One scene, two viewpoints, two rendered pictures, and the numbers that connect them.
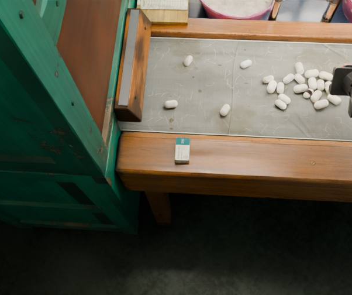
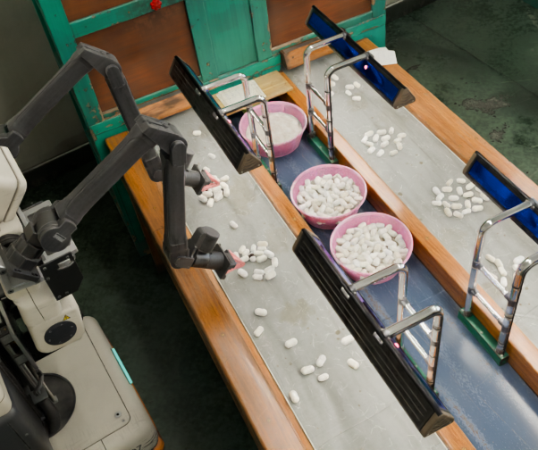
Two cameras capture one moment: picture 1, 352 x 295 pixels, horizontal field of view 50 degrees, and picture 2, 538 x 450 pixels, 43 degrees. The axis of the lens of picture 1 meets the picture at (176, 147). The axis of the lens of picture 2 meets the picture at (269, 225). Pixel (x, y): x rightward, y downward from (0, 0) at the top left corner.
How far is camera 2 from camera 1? 2.24 m
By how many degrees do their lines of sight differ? 37
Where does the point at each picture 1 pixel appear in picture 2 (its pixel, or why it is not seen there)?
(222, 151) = (139, 170)
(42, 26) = (67, 26)
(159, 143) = not seen: hidden behind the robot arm
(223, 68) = (203, 149)
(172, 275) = (120, 294)
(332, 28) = (265, 179)
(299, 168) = (147, 204)
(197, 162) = not seen: hidden behind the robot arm
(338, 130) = (190, 215)
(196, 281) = (123, 310)
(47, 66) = (62, 38)
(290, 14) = (288, 170)
